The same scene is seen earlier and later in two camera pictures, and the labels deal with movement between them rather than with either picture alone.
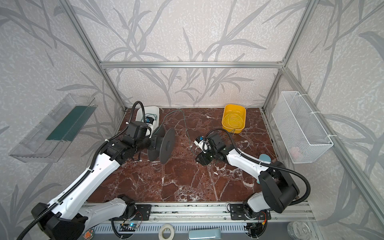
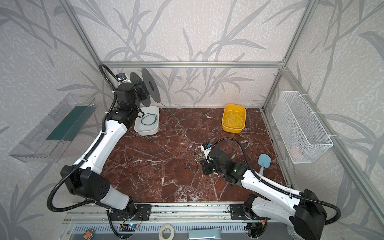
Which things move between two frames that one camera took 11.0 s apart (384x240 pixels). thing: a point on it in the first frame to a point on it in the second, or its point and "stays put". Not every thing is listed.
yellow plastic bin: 233,118 stays put
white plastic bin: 153,111 stays put
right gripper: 202,153 to 205,167
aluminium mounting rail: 289,211 stays put
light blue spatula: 264,157 stays put
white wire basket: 301,130 stays put
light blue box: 204,234 stays put
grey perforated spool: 166,145 to 149,85
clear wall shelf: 45,143 stays put
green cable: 187,132 to 184,134
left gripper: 150,141 to 142,91
